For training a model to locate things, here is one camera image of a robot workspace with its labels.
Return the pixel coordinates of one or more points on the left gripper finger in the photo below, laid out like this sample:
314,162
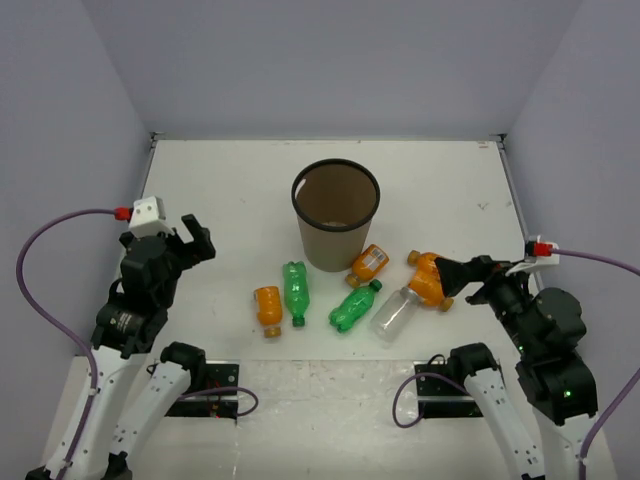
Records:
200,235
193,253

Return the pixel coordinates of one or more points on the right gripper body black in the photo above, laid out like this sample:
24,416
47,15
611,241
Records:
505,294

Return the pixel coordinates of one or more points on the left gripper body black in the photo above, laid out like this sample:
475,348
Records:
174,243

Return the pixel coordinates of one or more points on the green bottle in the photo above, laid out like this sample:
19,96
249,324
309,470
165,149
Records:
355,305
296,291

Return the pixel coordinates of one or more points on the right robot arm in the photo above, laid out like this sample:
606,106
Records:
545,328

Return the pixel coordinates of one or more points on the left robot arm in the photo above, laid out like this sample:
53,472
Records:
105,435

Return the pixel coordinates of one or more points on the brown cardboard bin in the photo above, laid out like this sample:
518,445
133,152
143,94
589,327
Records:
335,201

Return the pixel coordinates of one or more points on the clear plastic bottle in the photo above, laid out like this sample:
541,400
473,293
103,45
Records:
397,311

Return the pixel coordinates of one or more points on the orange bottle with label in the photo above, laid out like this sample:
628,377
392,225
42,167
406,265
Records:
367,266

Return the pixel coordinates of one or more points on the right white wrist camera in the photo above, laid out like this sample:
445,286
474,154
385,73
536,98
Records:
538,254

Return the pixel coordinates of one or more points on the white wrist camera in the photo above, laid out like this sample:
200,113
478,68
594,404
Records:
148,218
538,254

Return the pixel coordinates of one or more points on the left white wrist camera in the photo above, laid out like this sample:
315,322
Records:
148,218

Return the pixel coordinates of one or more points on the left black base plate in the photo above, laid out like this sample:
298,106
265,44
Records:
224,406

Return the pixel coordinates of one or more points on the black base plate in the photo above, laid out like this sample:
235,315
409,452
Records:
224,406
439,400

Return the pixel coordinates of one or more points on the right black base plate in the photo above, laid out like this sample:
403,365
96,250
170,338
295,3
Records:
439,400

